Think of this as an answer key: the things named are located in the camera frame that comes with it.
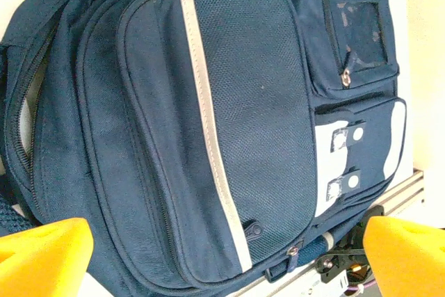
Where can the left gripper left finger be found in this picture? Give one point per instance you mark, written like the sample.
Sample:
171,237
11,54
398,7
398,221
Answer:
41,262

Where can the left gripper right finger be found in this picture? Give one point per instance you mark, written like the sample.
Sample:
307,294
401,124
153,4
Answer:
410,262

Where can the navy blue backpack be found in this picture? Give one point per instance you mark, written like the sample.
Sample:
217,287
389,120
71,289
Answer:
208,102

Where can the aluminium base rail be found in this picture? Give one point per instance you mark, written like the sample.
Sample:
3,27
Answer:
400,192

